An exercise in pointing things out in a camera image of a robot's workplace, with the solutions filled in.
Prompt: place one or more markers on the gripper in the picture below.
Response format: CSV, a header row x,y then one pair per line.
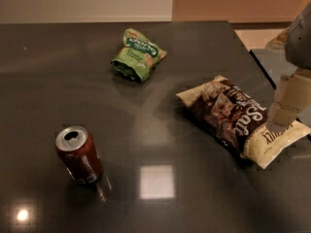
x,y
299,43

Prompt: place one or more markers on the brown and cream chip bag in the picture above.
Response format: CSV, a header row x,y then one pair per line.
x,y
239,122

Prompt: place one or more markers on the green chip bag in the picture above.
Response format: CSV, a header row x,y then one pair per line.
x,y
138,56

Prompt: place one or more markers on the red soda can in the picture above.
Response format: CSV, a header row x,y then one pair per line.
x,y
76,148

